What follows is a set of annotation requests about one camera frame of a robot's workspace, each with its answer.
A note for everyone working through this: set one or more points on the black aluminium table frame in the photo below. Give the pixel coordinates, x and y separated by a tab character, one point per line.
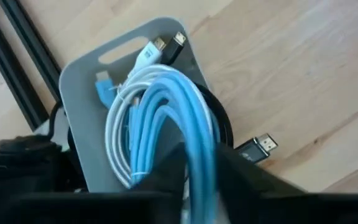
11	73

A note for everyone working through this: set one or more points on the grey plastic bin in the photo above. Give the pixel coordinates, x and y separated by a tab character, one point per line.
82	102

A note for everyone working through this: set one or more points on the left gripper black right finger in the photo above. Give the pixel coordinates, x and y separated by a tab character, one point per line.
247	186

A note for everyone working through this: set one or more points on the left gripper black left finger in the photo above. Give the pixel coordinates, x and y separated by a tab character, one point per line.
169	174

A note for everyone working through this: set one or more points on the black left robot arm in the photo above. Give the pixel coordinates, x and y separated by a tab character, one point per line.
20	161

